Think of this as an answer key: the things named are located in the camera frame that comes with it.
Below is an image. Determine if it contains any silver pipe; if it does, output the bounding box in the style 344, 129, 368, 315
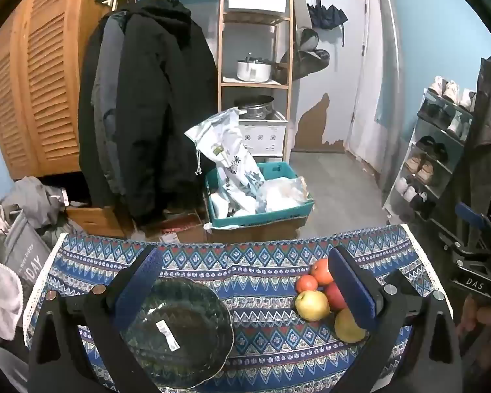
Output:
374, 0, 406, 189

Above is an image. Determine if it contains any red apple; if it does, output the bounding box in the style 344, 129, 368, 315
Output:
323, 280, 348, 312

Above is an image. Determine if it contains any yellow-green pear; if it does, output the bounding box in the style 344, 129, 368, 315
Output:
334, 308, 368, 345
295, 290, 331, 322

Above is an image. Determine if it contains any brown hanging hat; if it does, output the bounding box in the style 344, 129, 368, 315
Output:
275, 48, 330, 84

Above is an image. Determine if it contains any clear plastic bag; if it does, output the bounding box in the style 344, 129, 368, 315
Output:
259, 176, 312, 214

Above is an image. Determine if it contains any dark blue umbrella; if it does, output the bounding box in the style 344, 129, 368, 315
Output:
307, 2, 348, 46

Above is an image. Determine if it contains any grey hanging jacket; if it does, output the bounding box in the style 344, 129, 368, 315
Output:
91, 12, 127, 197

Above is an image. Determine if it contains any white door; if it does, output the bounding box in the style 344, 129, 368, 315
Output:
346, 0, 387, 173

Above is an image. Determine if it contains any grey storage bag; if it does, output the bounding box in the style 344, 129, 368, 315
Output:
0, 209, 54, 295

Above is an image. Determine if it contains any wooden drawer box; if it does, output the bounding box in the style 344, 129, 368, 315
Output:
65, 205, 125, 238

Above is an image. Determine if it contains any dark hanging jacket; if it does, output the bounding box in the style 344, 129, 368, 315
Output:
446, 55, 491, 246

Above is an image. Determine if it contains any flat cardboard box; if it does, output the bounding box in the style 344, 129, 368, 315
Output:
141, 212, 207, 243

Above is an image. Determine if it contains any shoe rack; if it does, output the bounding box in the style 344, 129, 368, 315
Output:
382, 88, 475, 230

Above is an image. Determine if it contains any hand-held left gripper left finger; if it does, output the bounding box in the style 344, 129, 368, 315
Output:
28, 246, 164, 393

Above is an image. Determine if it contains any white cloth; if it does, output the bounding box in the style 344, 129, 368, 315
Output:
0, 205, 25, 340

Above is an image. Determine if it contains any large cardboard box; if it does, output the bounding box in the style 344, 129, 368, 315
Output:
205, 215, 307, 243

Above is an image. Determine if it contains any wooden louvered closet door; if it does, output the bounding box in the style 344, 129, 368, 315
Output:
0, 0, 112, 181

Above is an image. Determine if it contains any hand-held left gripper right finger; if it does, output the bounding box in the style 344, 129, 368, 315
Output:
327, 245, 463, 393

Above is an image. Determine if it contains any dark glass bowl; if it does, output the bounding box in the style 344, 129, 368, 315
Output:
117, 276, 235, 389

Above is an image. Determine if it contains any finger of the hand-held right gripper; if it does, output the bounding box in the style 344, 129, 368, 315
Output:
454, 202, 490, 230
439, 231, 482, 255

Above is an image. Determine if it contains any white printed bag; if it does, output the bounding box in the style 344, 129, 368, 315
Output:
184, 107, 266, 215

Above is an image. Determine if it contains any orange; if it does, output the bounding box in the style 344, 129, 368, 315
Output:
295, 274, 319, 294
310, 259, 335, 286

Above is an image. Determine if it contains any wooden shelf rack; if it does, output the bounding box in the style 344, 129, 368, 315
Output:
218, 0, 294, 164

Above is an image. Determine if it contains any teal box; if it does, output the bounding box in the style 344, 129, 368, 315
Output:
205, 161, 315, 229

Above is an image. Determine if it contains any grey clothes pile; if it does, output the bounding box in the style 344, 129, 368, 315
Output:
0, 176, 72, 230

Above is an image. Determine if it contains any blue patterned tablecloth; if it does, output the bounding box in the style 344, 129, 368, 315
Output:
25, 223, 455, 393

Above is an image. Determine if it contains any group of shoes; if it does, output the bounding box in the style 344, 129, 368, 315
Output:
395, 76, 475, 214

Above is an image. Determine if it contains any black hanging coat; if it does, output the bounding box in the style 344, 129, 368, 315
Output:
78, 0, 219, 226

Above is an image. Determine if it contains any person's right hand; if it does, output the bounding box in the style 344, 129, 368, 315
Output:
456, 295, 491, 336

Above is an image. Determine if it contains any white patterned storage box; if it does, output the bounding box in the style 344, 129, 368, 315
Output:
238, 110, 288, 158

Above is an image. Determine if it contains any metal pot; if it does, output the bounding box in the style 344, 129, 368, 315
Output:
234, 95, 276, 120

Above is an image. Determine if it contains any grey hanging cap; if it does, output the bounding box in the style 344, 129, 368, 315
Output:
300, 28, 320, 52

